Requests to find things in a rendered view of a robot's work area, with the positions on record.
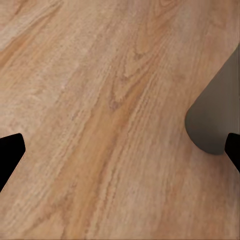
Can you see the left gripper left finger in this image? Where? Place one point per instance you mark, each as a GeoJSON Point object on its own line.
{"type": "Point", "coordinates": [12, 149]}

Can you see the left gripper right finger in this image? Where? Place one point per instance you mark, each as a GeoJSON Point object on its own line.
{"type": "Point", "coordinates": [232, 148]}

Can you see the trash can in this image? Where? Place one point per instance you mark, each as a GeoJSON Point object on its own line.
{"type": "Point", "coordinates": [216, 112]}

